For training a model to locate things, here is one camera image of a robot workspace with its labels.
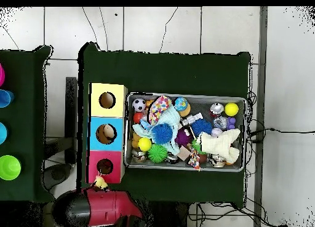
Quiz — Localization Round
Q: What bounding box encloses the large multicoloured patterned cloth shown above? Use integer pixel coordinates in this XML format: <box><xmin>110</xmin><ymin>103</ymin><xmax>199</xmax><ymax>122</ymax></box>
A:
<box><xmin>148</xmin><ymin>94</ymin><xmax>172</xmax><ymax>125</ymax></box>

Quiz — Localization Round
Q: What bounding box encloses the blue spiky toy with eyes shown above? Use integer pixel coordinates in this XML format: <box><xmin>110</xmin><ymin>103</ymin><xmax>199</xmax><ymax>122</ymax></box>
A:
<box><xmin>151</xmin><ymin>122</ymin><xmax>173</xmax><ymax>145</ymax></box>

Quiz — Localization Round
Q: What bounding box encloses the orange striped tiger plush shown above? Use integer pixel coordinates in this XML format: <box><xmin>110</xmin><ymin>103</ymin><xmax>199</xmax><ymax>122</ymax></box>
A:
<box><xmin>97</xmin><ymin>159</ymin><xmax>114</xmax><ymax>174</ymax></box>

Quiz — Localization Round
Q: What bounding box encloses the yellow plush toy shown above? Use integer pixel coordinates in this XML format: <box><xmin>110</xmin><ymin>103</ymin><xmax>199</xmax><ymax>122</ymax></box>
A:
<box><xmin>94</xmin><ymin>175</ymin><xmax>109</xmax><ymax>191</ymax></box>

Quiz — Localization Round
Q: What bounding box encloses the wooden box with three holes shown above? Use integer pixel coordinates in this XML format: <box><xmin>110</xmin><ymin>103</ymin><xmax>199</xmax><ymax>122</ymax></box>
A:
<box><xmin>86</xmin><ymin>82</ymin><xmax>129</xmax><ymax>185</ymax></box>

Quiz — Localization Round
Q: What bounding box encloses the mint green waffle cloth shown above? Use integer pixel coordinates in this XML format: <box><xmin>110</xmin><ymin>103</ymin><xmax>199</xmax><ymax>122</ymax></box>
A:
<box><xmin>132</xmin><ymin>105</ymin><xmax>181</xmax><ymax>156</ymax></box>

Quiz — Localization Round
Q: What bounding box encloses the black and white soccer ball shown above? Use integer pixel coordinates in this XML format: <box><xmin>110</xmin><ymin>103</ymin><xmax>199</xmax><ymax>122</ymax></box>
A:
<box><xmin>132</xmin><ymin>98</ymin><xmax>146</xmax><ymax>113</ymax></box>

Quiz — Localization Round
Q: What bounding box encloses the smooth yellow ball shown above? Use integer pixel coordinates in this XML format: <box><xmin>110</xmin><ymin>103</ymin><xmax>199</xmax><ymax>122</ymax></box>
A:
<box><xmin>138</xmin><ymin>137</ymin><xmax>153</xmax><ymax>152</ymax></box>

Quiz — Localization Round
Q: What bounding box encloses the globe print ball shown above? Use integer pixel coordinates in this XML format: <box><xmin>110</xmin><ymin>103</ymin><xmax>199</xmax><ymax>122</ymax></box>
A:
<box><xmin>174</xmin><ymin>97</ymin><xmax>189</xmax><ymax>112</ymax></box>

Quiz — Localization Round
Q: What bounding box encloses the green spiky ball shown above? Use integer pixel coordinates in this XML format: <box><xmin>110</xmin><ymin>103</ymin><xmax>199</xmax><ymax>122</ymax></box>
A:
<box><xmin>146</xmin><ymin>143</ymin><xmax>169</xmax><ymax>164</ymax></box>

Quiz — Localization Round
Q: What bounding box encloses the blue spiky ball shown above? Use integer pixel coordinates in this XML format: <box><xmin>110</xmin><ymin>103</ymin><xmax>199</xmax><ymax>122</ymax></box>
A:
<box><xmin>191</xmin><ymin>119</ymin><xmax>213</xmax><ymax>137</ymax></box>

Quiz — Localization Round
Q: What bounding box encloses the dark green table cloth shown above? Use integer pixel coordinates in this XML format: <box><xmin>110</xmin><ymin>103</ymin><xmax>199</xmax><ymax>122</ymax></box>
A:
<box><xmin>76</xmin><ymin>42</ymin><xmax>252</xmax><ymax>208</ymax></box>

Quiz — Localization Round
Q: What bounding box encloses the red soda can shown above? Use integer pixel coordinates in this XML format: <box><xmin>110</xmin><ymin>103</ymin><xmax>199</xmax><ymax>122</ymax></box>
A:
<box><xmin>210</xmin><ymin>103</ymin><xmax>225</xmax><ymax>117</ymax></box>

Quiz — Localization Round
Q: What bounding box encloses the cream waffle cloth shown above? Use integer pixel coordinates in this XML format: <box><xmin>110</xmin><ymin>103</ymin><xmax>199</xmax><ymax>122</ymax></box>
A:
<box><xmin>196</xmin><ymin>128</ymin><xmax>241</xmax><ymax>164</ymax></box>

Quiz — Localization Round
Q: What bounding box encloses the yellow tennis ball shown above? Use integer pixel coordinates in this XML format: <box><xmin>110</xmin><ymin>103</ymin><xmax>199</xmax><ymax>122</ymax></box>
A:
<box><xmin>224</xmin><ymin>102</ymin><xmax>239</xmax><ymax>117</ymax></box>

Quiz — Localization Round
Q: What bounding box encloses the green cloth covered side table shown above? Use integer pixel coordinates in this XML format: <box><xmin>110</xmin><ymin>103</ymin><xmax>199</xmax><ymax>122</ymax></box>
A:
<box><xmin>0</xmin><ymin>45</ymin><xmax>57</xmax><ymax>204</ymax></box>

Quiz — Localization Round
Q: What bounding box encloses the blue cup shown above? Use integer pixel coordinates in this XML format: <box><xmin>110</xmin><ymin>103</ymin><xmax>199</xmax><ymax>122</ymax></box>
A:
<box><xmin>0</xmin><ymin>122</ymin><xmax>9</xmax><ymax>145</ymax></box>
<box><xmin>0</xmin><ymin>89</ymin><xmax>15</xmax><ymax>108</ymax></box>

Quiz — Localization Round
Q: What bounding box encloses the green cup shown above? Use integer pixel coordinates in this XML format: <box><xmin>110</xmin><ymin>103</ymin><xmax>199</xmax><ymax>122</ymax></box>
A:
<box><xmin>0</xmin><ymin>154</ymin><xmax>22</xmax><ymax>181</ymax></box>

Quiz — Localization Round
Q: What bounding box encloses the large pink bowl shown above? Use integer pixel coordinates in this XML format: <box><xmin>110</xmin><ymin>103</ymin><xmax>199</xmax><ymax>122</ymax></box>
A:
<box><xmin>0</xmin><ymin>63</ymin><xmax>6</xmax><ymax>87</ymax></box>

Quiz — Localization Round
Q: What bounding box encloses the shallow wire mesh bin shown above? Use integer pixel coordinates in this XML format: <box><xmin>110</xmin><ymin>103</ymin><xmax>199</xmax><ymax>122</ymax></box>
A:
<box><xmin>124</xmin><ymin>90</ymin><xmax>247</xmax><ymax>173</ymax></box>

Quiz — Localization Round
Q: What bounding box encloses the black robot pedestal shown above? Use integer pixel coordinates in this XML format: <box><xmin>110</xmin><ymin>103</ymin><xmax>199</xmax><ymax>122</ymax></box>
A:
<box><xmin>145</xmin><ymin>201</ymin><xmax>190</xmax><ymax>227</ymax></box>

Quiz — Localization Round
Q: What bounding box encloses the black power cable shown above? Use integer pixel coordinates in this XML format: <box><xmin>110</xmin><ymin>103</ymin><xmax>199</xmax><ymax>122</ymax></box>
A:
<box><xmin>249</xmin><ymin>127</ymin><xmax>315</xmax><ymax>137</ymax></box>

